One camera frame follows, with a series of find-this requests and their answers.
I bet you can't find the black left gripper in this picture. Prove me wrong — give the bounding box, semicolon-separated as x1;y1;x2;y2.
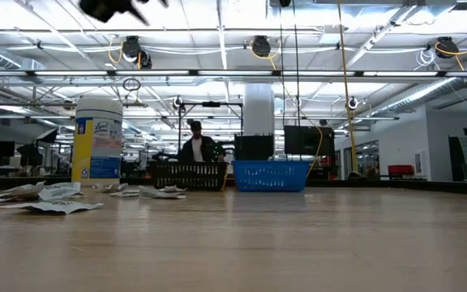
78;0;169;27

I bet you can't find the long ceiling light strip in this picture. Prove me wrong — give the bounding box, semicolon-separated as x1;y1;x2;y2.
0;69;467;79

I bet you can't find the person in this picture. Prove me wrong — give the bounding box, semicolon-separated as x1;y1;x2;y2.
178;120;226;163

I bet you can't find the white building column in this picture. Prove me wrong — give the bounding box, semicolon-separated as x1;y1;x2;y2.
243;83;276;137

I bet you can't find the white yellow wipes canister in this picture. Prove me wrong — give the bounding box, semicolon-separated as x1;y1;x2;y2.
71;96;124;187

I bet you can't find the black slotted plastic basket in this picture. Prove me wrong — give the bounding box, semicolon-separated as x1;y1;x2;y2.
148;161;229;192

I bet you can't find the black equipment cabinet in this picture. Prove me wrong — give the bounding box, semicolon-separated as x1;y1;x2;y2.
233;135;276;161

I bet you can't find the black monitor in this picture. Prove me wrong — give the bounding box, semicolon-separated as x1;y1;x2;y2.
284;125;336;157

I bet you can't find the blue slotted plastic basket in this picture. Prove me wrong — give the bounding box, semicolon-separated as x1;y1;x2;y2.
232;160;314;193

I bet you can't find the red cart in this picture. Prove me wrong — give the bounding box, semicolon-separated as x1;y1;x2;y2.
387;165;415;179

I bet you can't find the black ceiling cable reel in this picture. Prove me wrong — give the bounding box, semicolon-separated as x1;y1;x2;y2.
435;36;456;60
121;35;153;71
251;35;273;58

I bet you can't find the black gantry frame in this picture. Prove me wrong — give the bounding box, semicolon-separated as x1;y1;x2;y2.
178;101;245;163

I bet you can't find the black hanging cable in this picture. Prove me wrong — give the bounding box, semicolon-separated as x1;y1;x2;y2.
278;0;302;127

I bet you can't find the yellow hanging cord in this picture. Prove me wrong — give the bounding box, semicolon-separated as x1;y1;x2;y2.
336;0;360;180

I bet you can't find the yellow drop cable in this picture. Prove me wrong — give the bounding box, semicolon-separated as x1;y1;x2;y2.
305;123;324;182

